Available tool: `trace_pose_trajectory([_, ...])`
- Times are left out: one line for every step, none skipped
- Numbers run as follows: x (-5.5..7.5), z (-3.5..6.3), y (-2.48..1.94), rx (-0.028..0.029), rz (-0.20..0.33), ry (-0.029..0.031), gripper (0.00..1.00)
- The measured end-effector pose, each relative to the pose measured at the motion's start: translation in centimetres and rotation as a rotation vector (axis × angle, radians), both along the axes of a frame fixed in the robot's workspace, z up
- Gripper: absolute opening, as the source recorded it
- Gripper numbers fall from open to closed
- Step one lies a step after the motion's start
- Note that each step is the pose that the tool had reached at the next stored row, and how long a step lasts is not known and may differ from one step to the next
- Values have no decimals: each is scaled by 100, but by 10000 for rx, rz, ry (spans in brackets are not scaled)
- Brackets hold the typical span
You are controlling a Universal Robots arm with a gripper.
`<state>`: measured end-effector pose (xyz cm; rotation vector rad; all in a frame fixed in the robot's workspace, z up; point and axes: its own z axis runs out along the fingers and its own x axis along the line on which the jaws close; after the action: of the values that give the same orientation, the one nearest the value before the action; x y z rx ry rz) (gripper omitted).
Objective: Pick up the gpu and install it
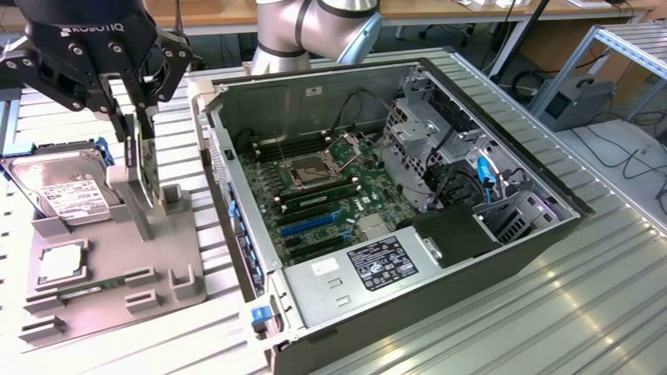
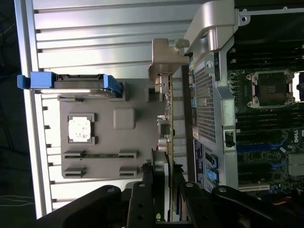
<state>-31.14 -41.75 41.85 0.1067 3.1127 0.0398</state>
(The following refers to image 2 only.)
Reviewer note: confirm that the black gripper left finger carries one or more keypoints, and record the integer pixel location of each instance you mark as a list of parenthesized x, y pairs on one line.
[(140, 204)]

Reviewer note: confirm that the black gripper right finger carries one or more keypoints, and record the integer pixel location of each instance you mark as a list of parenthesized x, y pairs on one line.
[(199, 204)]

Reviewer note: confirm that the white expansion slot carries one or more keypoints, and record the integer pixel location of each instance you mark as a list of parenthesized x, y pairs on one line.
[(254, 187)]

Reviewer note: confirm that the green RAM stick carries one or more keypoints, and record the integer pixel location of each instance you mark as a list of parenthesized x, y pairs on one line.
[(99, 156)]

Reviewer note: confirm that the grey plastic parts rack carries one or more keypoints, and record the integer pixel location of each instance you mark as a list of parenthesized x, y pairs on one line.
[(107, 142)]

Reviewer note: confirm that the blue expansion slot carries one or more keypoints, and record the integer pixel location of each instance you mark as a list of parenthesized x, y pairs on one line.
[(251, 149)]

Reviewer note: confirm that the green Dell motherboard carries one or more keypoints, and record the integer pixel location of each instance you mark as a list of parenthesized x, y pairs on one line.
[(261, 152)]

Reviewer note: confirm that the silver CPU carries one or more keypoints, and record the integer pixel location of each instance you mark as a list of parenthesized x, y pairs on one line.
[(79, 128)]

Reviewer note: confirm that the silver finned chipset heatsink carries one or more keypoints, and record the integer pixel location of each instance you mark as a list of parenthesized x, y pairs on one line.
[(297, 164)]

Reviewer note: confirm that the CPU socket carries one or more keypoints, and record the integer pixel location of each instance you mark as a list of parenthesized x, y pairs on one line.
[(270, 89)]

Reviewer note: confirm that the metal socket cover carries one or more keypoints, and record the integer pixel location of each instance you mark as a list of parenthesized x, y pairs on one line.
[(300, 85)]

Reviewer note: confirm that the hard disk with blue rails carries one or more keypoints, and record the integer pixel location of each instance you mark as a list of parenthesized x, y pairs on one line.
[(40, 80)]

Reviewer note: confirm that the open black PC case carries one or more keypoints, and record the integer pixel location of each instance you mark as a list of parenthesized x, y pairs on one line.
[(213, 28)]

